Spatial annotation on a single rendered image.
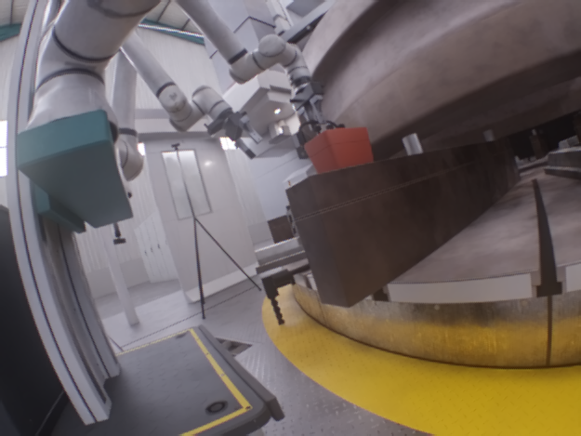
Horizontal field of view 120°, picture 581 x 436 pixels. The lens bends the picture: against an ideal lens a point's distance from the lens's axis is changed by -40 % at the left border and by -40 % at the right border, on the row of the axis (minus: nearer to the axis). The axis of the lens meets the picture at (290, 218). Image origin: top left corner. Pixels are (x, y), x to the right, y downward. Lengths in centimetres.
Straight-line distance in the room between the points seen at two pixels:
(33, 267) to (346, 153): 85
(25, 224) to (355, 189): 83
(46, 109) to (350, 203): 75
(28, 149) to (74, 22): 21
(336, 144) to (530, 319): 74
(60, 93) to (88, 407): 58
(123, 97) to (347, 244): 104
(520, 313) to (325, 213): 59
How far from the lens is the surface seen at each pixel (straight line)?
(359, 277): 79
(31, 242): 61
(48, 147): 46
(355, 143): 90
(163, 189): 383
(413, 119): 136
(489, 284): 75
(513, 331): 83
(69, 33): 53
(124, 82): 130
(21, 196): 64
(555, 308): 79
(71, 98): 50
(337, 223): 75
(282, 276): 144
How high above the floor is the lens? 58
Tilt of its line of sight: 1 degrees up
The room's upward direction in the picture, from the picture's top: 18 degrees counter-clockwise
